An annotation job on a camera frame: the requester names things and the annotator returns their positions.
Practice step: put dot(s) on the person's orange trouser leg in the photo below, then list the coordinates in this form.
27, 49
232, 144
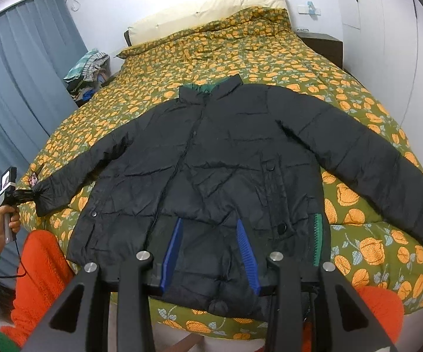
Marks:
39, 275
376, 311

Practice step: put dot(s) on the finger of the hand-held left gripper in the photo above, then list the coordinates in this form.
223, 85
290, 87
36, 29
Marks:
27, 195

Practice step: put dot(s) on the blue grey curtain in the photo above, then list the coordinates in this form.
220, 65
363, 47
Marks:
17, 80

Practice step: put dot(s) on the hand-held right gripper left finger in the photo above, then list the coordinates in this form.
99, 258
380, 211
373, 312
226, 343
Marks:
171, 253

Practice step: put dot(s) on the person's left hand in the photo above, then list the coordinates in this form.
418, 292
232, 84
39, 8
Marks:
15, 222

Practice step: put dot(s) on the cream pillow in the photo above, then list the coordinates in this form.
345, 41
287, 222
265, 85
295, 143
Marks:
204, 11

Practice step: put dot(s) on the white blue wall holder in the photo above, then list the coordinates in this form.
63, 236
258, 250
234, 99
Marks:
311, 9

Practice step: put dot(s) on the person's orange trouser right leg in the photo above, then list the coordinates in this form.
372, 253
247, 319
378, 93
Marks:
376, 311

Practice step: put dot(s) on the dark wooden nightstand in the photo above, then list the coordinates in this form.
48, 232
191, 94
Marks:
325, 46

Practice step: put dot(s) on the pile of clothes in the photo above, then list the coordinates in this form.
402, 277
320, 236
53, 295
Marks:
87, 69

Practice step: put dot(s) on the black puffer jacket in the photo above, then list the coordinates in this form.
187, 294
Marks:
219, 161

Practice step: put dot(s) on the floral green orange blanket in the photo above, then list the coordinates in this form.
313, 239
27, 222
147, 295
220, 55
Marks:
233, 51

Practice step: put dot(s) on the person's orange trouser left leg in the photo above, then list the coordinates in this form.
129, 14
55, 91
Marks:
39, 275

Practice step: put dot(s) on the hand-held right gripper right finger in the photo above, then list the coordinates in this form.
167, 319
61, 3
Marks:
249, 256

